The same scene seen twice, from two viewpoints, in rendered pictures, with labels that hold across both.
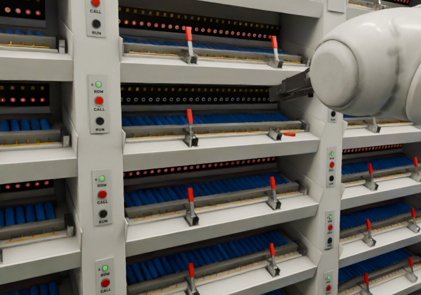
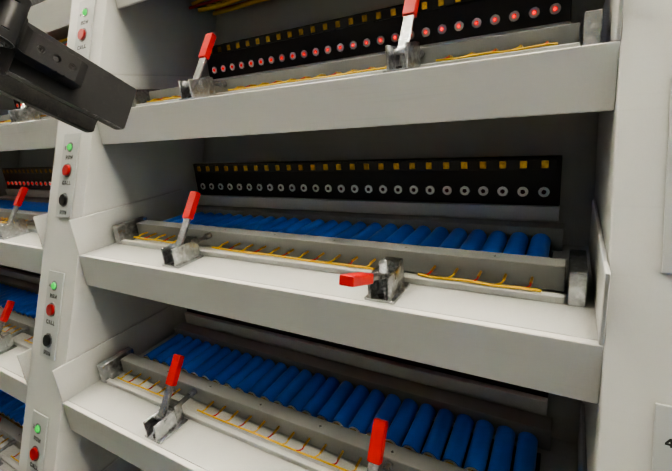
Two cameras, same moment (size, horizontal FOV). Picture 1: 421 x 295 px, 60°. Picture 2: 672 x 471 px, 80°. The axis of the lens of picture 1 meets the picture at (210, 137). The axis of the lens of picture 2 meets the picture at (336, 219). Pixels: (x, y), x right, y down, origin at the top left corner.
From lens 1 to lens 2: 0.93 m
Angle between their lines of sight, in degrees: 60
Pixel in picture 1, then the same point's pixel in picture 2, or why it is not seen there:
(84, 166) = (46, 262)
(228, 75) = (249, 111)
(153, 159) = (114, 274)
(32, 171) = (20, 258)
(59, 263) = (18, 390)
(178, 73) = (163, 120)
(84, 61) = not seen: hidden behind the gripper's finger
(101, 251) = (41, 399)
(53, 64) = (47, 125)
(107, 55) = not seen: hidden behind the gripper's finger
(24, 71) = (33, 138)
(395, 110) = not seen: outside the picture
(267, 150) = (337, 321)
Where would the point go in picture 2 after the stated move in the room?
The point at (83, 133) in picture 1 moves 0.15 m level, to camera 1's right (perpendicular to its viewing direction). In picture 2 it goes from (51, 216) to (39, 216)
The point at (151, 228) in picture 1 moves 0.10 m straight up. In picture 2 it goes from (113, 404) to (121, 328)
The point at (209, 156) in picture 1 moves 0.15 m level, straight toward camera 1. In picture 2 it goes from (195, 295) to (28, 295)
